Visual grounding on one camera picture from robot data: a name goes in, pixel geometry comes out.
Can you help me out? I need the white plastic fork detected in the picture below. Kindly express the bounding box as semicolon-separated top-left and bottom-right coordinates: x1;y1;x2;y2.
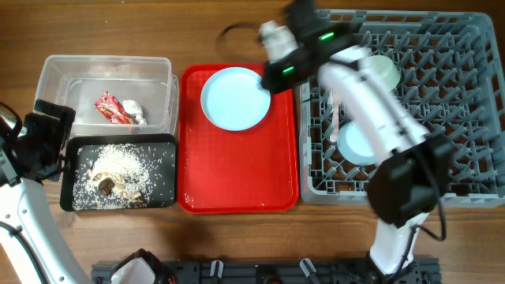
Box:
328;91;340;143

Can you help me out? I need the green bowl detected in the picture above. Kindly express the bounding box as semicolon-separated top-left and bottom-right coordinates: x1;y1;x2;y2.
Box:
365;55;401;92

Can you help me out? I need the red snack wrapper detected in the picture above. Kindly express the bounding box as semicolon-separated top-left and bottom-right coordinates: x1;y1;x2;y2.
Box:
94;92;135;125

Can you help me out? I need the light blue plate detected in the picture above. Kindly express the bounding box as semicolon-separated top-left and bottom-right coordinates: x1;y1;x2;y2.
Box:
200;67;271;132

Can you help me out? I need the light blue small bowl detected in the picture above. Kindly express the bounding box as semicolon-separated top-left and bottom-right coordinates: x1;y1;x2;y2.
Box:
336;121;376;166

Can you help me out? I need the white tissue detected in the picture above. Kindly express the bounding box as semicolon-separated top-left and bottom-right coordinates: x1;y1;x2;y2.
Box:
122;99;147;125

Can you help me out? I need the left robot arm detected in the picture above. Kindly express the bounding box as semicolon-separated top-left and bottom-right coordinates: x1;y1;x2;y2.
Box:
1;99;94;283

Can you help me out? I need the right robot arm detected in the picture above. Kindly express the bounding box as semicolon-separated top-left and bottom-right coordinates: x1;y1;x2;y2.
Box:
259;1;455;283

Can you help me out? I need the grey dishwasher rack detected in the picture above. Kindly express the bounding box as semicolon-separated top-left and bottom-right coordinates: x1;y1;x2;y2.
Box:
299;9;504;207

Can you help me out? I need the black tray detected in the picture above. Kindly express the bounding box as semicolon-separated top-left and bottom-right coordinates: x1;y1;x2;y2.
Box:
59;133;178;212

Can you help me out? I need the food scraps and rice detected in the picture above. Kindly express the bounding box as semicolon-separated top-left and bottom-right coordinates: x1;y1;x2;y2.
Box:
72;142;176;211

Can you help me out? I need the clear plastic bin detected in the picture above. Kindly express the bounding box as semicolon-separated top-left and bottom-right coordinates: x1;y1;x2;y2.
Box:
36;55;179;137

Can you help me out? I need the red serving tray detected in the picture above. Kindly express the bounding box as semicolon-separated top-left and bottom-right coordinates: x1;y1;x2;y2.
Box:
177;63;299;214

